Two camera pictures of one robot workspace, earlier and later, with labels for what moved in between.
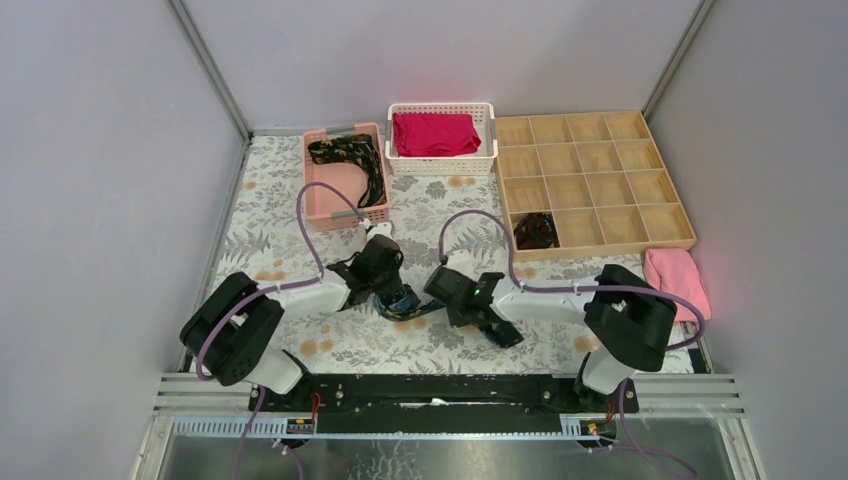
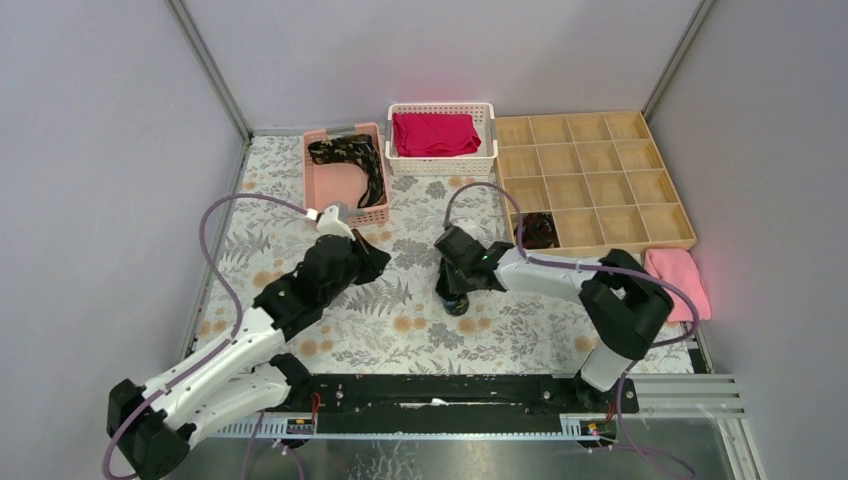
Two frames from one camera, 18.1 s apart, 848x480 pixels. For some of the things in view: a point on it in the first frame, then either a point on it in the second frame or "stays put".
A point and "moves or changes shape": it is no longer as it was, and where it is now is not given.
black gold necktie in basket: [360, 150] stays put
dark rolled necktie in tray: [535, 231] stays put
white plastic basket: [477, 161] stays put
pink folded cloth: [675, 270] stays put
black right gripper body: [456, 316] -> [458, 283]
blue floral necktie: [402, 302] moves or changes shape
